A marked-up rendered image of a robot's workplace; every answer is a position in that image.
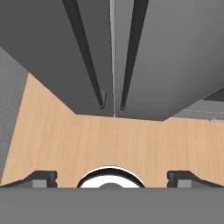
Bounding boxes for grey fridge door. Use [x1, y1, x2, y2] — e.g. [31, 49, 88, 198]
[114, 0, 224, 122]
[0, 0, 115, 118]

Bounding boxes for black fridge door handle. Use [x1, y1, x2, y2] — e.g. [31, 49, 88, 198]
[61, 0, 107, 109]
[119, 0, 150, 111]

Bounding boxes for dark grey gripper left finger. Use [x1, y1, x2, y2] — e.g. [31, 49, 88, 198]
[0, 171, 59, 188]

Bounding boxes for white and black round object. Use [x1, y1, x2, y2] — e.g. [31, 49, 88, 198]
[76, 165, 146, 189]

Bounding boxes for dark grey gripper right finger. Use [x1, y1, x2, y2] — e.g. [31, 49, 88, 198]
[166, 171, 224, 188]

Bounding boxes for grey cabinet run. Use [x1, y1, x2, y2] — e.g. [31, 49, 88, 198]
[174, 87, 224, 123]

